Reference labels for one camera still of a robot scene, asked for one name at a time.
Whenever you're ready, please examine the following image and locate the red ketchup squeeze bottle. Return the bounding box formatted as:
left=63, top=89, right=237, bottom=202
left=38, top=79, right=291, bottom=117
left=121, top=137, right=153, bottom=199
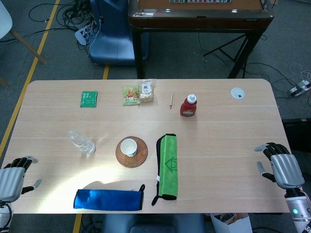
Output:
left=180, top=94, right=198, bottom=117

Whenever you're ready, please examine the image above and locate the brown mahjong table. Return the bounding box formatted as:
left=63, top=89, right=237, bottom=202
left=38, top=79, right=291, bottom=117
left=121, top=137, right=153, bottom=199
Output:
left=128, top=0, right=275, bottom=79

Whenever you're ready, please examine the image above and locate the white chair with wooden legs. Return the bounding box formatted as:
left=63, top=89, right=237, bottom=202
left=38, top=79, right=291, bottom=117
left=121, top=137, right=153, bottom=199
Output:
left=0, top=0, right=47, bottom=89

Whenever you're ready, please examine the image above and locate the blue machine base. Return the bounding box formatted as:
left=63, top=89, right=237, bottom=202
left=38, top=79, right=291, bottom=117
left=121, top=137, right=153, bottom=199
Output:
left=88, top=0, right=149, bottom=67

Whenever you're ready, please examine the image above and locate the black floor cable bundle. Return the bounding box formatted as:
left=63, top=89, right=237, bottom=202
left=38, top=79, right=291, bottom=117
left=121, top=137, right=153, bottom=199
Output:
left=28, top=0, right=98, bottom=32

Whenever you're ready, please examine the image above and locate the white paper bag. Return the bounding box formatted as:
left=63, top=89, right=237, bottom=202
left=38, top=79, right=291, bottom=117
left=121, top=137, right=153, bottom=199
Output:
left=210, top=213, right=252, bottom=233

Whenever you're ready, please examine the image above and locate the dark green sachet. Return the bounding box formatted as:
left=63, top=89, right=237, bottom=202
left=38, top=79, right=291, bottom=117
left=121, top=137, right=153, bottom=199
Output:
left=80, top=91, right=99, bottom=108

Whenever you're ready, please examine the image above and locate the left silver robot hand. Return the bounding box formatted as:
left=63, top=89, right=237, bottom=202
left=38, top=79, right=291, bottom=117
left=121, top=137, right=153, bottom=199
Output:
left=0, top=156, right=42, bottom=202

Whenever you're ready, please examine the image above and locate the round woven rattan coaster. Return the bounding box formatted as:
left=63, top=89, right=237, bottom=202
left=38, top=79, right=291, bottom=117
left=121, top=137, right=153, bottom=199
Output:
left=115, top=136, right=149, bottom=168

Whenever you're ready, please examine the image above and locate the clear bag of crackers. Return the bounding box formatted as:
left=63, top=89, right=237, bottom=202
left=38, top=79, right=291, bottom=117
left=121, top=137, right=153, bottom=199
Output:
left=138, top=79, right=156, bottom=103

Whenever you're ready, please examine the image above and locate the white power strip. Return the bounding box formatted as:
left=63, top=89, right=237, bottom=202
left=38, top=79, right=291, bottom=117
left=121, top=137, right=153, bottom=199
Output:
left=74, top=23, right=98, bottom=46

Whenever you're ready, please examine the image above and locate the light green snack bag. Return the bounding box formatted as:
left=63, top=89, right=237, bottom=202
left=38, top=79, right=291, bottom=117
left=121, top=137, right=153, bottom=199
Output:
left=122, top=86, right=141, bottom=106

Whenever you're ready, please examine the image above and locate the black box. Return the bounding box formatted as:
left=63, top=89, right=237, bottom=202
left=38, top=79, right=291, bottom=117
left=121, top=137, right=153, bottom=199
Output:
left=281, top=118, right=311, bottom=153

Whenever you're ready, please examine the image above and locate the white flower-print paper cup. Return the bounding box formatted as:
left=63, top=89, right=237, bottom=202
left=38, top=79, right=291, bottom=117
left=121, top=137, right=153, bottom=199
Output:
left=120, top=137, right=138, bottom=156

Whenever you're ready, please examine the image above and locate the transparent plastic water bottle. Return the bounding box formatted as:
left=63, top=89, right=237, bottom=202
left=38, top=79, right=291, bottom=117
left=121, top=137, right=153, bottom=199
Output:
left=68, top=130, right=96, bottom=155

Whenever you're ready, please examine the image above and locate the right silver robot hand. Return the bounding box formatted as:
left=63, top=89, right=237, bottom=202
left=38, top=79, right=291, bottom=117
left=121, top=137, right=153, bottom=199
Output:
left=254, top=142, right=306, bottom=189

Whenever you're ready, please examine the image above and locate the blue microfiber towel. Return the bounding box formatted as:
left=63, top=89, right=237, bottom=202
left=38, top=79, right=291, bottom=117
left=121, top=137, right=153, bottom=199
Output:
left=73, top=184, right=146, bottom=211

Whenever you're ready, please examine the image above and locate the black tripod stand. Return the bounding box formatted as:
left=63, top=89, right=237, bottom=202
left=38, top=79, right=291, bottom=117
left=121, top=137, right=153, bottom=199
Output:
left=203, top=33, right=248, bottom=64

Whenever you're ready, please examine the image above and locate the green microfiber towel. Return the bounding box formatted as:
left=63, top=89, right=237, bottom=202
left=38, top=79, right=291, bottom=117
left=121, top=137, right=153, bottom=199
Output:
left=151, top=133, right=178, bottom=206

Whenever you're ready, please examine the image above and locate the grey power strip with plugs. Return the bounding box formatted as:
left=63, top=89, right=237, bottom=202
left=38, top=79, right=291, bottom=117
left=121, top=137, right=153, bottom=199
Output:
left=288, top=81, right=311, bottom=96

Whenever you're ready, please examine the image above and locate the white round cable grommet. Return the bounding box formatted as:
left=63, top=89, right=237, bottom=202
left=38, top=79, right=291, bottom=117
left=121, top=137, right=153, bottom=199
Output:
left=230, top=87, right=246, bottom=100

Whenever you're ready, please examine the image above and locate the dark blue seat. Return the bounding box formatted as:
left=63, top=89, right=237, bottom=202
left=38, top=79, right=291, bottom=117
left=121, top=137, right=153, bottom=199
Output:
left=101, top=213, right=206, bottom=233

